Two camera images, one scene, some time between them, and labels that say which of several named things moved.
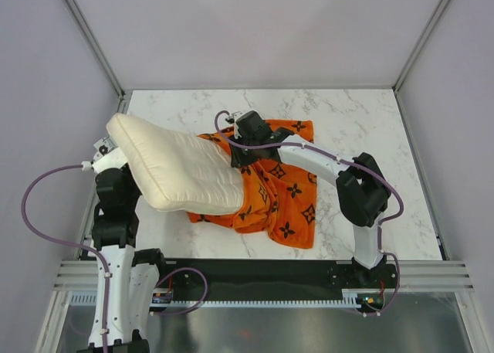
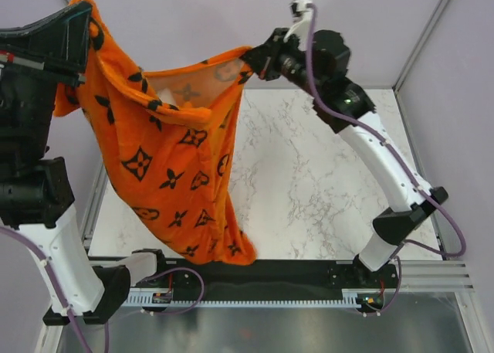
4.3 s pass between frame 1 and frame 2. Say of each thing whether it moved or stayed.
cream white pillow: moved
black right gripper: moved
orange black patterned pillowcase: moved
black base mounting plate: stayed
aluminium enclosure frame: stayed
